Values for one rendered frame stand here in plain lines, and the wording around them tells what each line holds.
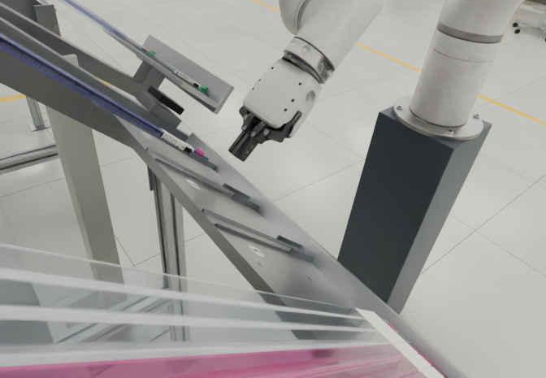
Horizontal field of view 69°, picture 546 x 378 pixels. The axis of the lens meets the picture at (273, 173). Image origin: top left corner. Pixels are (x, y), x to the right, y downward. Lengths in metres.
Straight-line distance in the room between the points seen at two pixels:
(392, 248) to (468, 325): 0.53
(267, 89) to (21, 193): 1.38
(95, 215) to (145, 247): 0.54
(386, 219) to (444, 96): 0.32
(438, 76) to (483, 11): 0.13
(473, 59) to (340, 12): 0.30
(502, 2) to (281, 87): 0.40
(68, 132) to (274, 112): 0.42
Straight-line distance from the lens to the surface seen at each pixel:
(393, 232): 1.01
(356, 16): 0.65
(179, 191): 0.37
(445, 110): 0.87
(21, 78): 0.55
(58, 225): 1.66
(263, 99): 0.63
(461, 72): 0.84
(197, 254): 1.45
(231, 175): 0.59
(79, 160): 0.89
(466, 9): 0.82
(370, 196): 1.00
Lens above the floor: 1.09
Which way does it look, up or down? 37 degrees down
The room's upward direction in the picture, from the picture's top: 7 degrees clockwise
